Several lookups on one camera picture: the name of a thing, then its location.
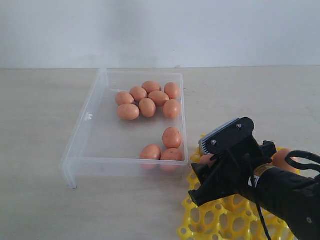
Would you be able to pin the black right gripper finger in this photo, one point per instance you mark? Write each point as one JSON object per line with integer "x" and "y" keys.
{"x": 208, "y": 191}
{"x": 204, "y": 173}

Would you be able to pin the clear plastic container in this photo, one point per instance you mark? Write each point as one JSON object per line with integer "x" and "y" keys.
{"x": 102, "y": 144}

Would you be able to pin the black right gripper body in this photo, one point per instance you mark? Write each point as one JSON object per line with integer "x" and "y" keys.
{"x": 234, "y": 167}

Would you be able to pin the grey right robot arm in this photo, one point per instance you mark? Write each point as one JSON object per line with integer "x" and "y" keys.
{"x": 291, "y": 197}

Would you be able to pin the yellow plastic egg tray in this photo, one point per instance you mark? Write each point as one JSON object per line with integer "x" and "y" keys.
{"x": 229, "y": 218}

